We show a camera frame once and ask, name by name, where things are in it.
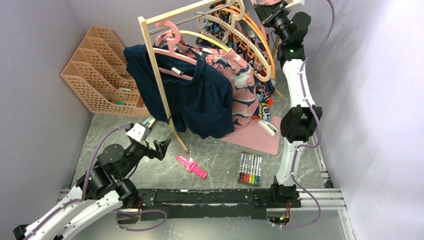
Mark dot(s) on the pink plastic clip tool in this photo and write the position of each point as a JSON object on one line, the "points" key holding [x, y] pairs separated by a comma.
{"points": [[191, 166]]}

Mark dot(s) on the white stapler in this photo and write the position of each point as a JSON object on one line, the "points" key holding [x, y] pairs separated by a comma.
{"points": [[270, 129]]}

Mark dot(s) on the peach plastic file organizer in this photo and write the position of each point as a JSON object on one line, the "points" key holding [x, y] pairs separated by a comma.
{"points": [[97, 74]]}

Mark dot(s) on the light blue stapler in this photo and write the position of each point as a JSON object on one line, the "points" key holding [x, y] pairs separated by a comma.
{"points": [[149, 122]]}

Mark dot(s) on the navy blue shorts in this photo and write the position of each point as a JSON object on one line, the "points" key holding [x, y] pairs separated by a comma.
{"points": [[202, 105]]}

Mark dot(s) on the comic print shorts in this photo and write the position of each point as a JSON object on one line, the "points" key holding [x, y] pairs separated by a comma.
{"points": [[264, 91]]}

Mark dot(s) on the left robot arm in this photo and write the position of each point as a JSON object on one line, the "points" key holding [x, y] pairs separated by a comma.
{"points": [[103, 188]]}

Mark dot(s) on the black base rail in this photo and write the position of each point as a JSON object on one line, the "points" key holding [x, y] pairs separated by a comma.
{"points": [[213, 203]]}

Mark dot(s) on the pink patterned shorts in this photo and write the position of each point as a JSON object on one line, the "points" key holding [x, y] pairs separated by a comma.
{"points": [[239, 73]]}

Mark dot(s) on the pink mat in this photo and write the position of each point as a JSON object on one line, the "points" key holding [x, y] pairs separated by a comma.
{"points": [[253, 137]]}

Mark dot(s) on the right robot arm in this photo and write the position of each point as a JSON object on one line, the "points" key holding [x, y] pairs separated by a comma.
{"points": [[302, 119]]}

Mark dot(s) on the orange plastic hanger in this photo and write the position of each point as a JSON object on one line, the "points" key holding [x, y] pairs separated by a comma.
{"points": [[255, 46]]}

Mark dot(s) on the pack of coloured markers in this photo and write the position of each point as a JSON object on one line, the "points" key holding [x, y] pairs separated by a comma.
{"points": [[250, 169]]}

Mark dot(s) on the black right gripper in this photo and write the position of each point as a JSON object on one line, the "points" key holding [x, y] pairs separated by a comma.
{"points": [[267, 14]]}

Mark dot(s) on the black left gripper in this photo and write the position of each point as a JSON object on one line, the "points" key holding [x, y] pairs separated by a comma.
{"points": [[160, 147]]}

